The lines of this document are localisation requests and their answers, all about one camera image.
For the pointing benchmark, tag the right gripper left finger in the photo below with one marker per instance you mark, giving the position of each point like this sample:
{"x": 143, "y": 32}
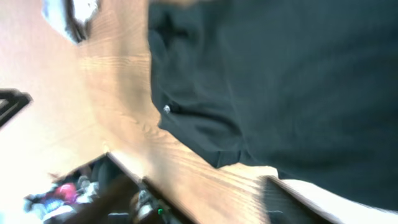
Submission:
{"x": 113, "y": 206}

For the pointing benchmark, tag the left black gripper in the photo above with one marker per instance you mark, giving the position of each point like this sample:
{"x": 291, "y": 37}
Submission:
{"x": 12, "y": 102}

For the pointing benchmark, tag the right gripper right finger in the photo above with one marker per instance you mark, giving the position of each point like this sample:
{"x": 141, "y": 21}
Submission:
{"x": 283, "y": 205}

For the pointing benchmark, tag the black polo shirt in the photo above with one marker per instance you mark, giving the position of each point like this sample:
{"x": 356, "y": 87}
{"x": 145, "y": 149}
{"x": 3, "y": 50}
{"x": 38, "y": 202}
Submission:
{"x": 306, "y": 87}

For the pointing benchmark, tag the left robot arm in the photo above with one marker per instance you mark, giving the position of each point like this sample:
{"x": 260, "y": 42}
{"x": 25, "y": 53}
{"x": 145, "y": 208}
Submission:
{"x": 70, "y": 18}

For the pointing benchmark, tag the colourful clutter below table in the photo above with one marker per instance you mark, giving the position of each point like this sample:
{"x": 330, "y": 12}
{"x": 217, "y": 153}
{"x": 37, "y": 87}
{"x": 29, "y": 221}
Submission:
{"x": 73, "y": 192}

